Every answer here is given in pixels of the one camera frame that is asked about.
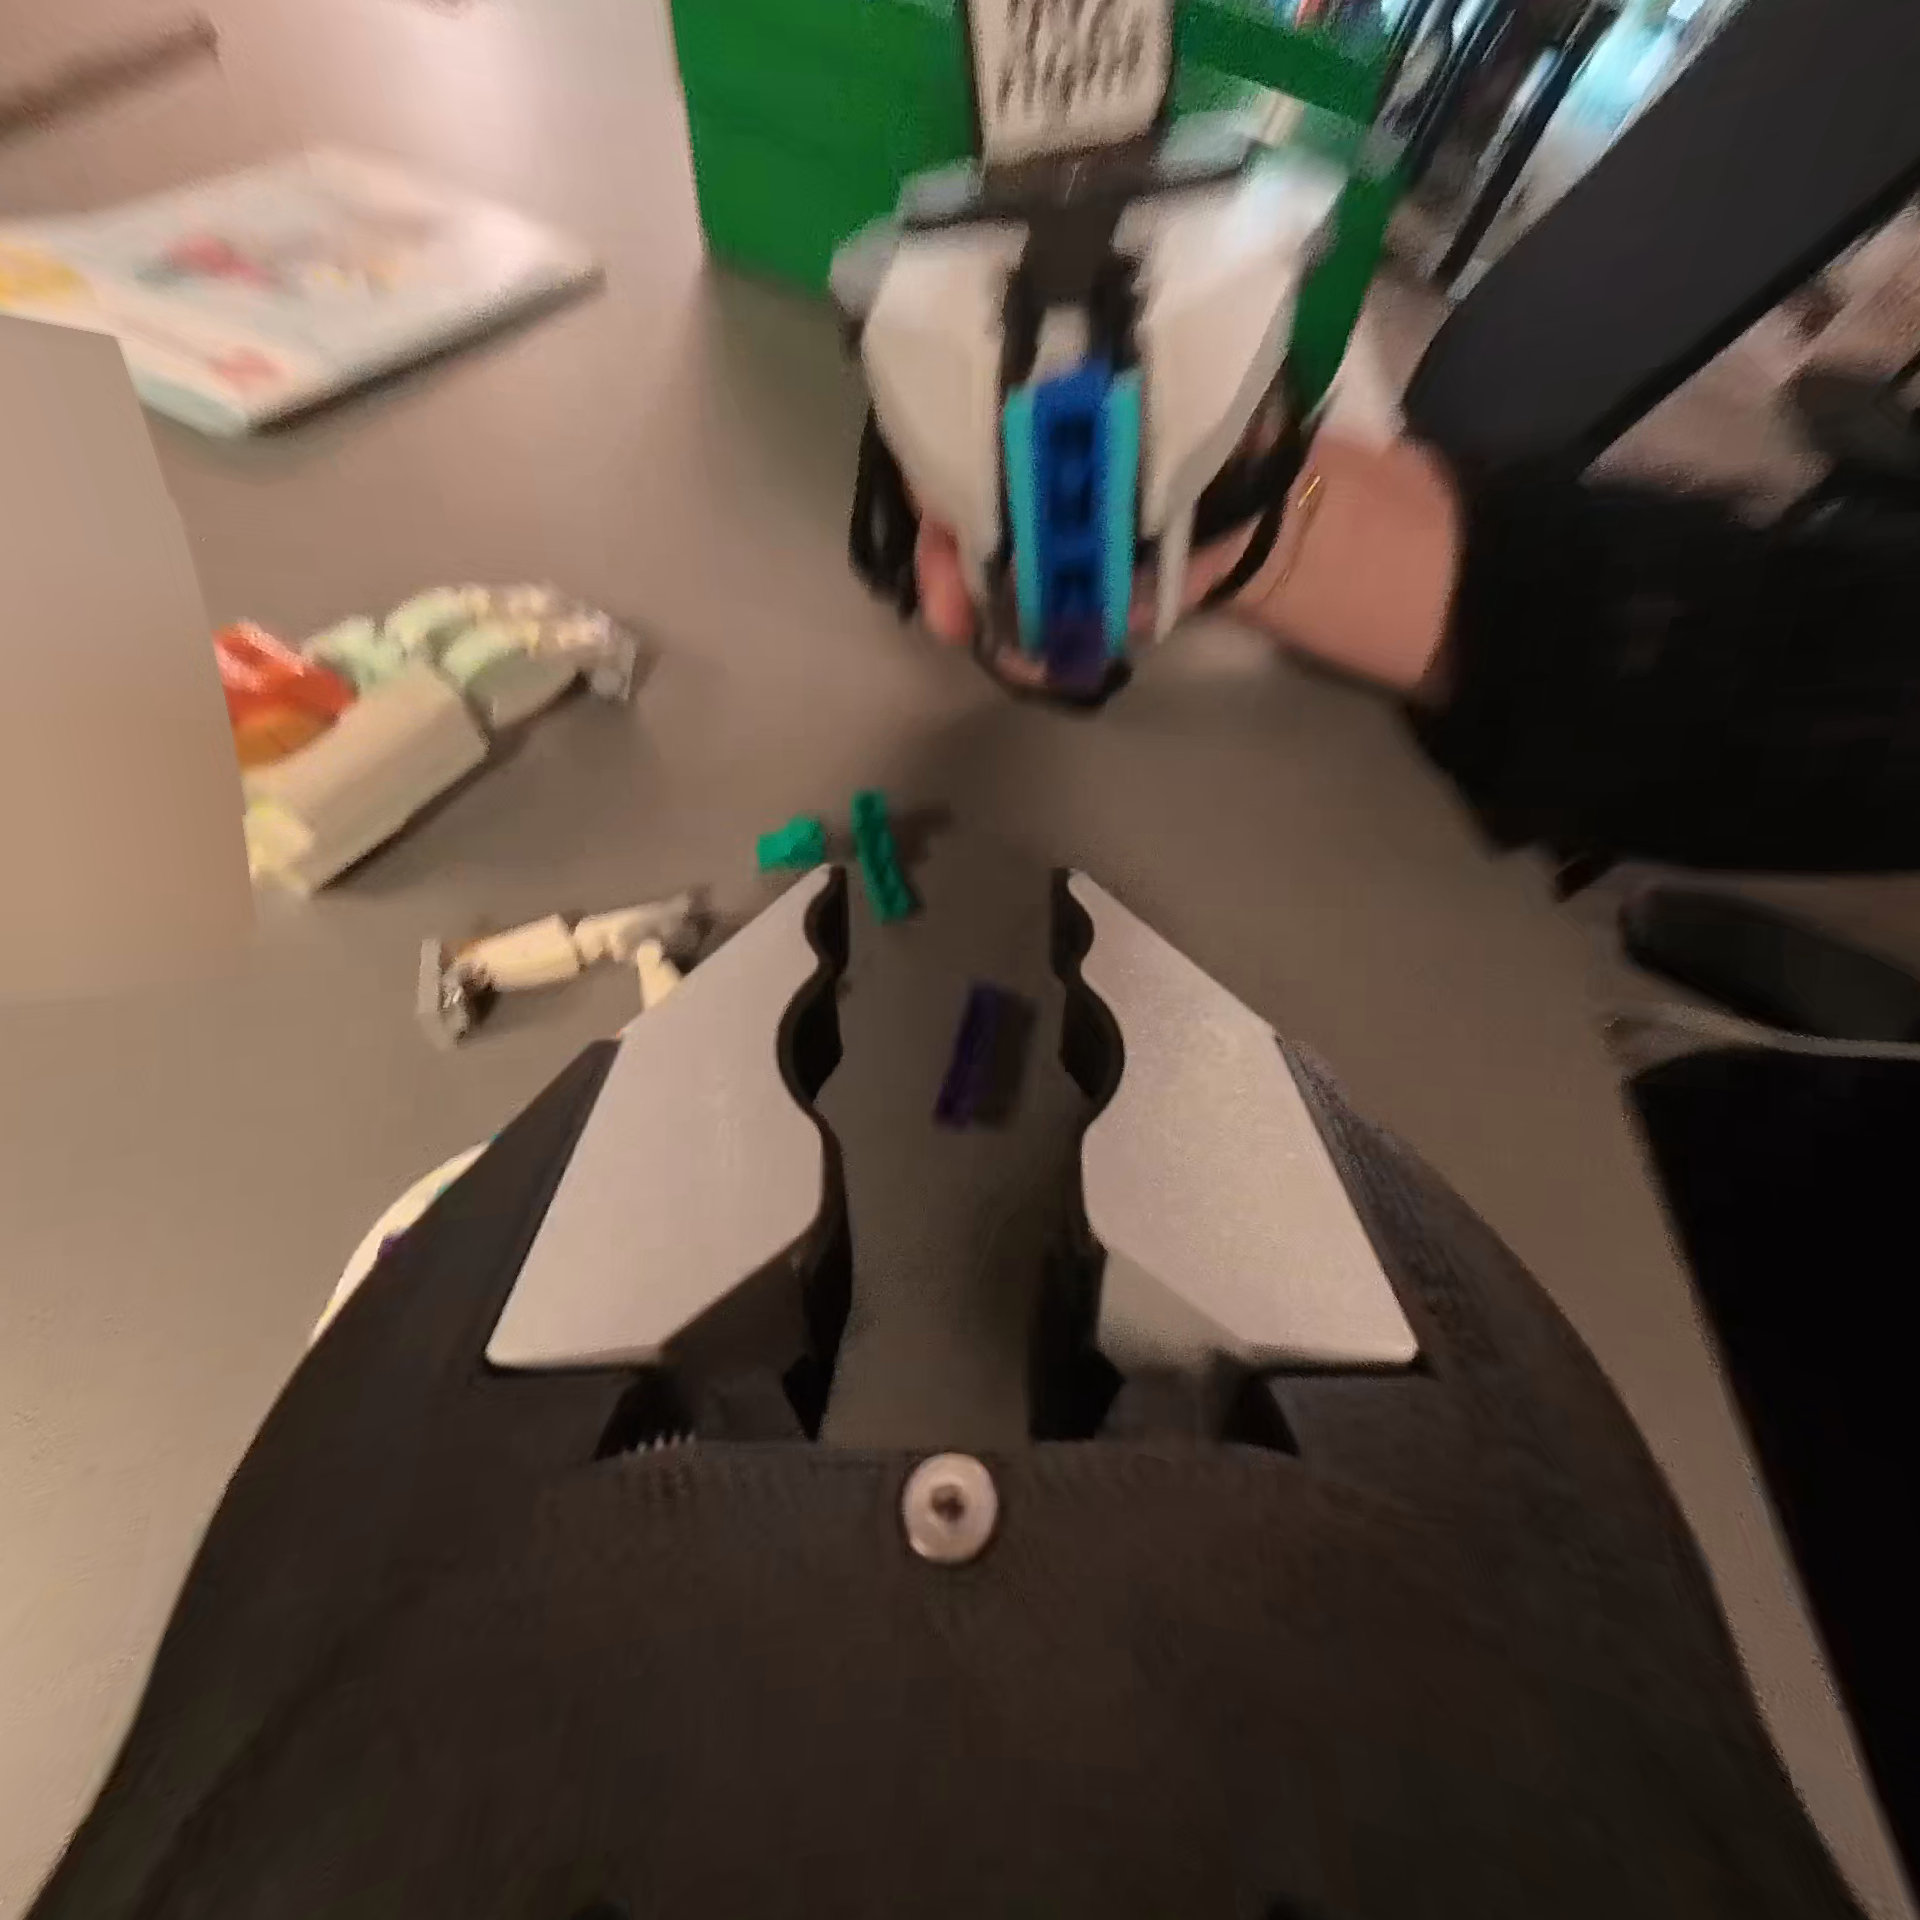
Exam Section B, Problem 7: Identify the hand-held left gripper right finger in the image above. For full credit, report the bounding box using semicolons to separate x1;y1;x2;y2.
1048;869;1420;1371

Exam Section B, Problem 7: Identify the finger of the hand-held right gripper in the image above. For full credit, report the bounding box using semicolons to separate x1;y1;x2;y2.
833;174;1050;664
1118;150;1353;651

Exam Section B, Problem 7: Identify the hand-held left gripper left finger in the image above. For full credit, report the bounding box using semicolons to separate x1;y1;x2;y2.
482;869;856;1371

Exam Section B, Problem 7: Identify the teal and blue lego assembly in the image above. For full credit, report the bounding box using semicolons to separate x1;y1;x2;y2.
989;354;1153;706

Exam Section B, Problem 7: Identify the purple lego brick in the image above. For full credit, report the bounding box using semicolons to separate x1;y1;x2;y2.
935;981;1041;1131

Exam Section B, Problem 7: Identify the green lego plate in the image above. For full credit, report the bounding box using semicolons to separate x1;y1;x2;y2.
848;791;921;927

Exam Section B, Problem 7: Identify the person's right forearm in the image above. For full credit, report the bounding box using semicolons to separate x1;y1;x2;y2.
1273;440;1920;878

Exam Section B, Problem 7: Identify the small white lego leg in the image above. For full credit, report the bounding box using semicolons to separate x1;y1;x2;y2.
418;888;713;1051

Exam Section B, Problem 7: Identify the white lego unicorn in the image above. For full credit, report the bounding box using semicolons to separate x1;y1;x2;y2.
210;582;649;900

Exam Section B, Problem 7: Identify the lego instruction booklet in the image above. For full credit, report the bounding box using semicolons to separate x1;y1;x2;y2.
0;146;603;440

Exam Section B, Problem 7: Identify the green plastic bin stack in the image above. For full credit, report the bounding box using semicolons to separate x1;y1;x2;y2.
666;0;1420;413

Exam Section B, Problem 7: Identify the black mesh chair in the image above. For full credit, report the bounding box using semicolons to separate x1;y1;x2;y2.
1400;0;1920;485

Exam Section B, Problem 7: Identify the black chair armrest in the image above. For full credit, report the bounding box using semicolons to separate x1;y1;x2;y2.
1615;881;1920;1048

